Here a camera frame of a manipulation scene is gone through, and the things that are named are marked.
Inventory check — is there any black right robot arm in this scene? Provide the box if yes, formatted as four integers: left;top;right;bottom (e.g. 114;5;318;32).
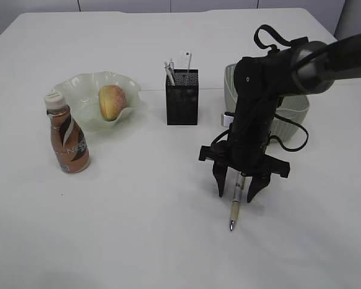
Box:
199;25;361;201

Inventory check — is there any sugared bread roll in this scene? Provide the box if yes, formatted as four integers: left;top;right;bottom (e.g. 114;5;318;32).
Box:
98;85;127;122

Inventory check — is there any brown coffee bottle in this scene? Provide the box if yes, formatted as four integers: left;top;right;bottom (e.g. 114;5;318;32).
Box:
44;92;90;173

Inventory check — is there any black mesh pen holder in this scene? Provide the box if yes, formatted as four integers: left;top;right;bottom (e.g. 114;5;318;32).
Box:
165;69;199;125

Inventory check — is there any white grey pen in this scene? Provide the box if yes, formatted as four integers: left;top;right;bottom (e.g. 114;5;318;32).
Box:
165;58;176;86

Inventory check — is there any beige pen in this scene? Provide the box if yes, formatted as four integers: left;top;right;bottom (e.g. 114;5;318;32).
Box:
229;172;246;232

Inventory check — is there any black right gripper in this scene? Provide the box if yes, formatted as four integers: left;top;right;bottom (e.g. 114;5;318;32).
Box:
199;99;290;204

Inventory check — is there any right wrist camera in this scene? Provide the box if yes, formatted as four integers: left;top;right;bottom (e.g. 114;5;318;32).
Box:
221;111;235;128

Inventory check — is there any transparent plastic ruler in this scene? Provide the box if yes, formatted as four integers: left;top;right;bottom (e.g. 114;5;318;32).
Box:
177;51;192;72

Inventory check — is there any pale green plastic basket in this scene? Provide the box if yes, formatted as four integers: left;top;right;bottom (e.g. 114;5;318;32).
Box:
224;63;310;142

